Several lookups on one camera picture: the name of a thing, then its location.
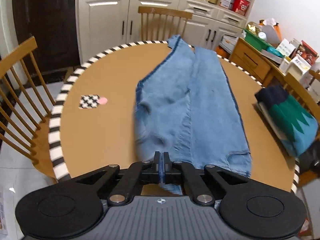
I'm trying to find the white food package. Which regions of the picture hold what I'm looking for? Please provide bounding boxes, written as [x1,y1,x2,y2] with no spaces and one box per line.
[287,54,311,81]

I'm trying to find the wooden spindle chair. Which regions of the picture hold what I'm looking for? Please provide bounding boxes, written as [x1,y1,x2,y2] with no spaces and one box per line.
[138,6,193,41]

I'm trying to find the red snack box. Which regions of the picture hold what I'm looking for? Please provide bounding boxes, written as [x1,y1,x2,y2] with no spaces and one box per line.
[232,0,250,16]

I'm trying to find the light blue denim jeans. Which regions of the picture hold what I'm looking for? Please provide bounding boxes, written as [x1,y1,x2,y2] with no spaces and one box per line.
[134,34,252,196]

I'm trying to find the teal wipes pack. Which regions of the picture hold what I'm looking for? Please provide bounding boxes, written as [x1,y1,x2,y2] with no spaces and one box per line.
[267,47,285,59]

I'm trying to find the white sideboard cabinet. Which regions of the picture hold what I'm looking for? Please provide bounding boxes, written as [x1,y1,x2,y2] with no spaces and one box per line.
[75,0,247,62]

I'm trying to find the checkered marker card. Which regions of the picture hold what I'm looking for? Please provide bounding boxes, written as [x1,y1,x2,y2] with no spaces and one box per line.
[79,94,108,109]

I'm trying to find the green plastic bin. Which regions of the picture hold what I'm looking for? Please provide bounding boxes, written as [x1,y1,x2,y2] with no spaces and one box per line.
[243,29,272,52]

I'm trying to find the wooden chair at left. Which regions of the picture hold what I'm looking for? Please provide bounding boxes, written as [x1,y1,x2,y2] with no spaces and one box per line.
[1,37,63,178]

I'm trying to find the white rolling storage cart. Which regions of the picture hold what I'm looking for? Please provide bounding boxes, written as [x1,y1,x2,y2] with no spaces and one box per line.
[215,35,239,59]

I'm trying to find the wooden chair at right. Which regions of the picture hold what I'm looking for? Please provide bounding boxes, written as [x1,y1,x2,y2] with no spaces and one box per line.
[283,73,320,122]

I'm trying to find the dark wooden door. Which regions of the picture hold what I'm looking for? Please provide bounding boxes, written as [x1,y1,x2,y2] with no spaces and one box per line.
[12,0,80,73]

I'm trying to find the folded green blue sweater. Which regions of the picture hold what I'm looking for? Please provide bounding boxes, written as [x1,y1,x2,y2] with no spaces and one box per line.
[255,85,319,158]

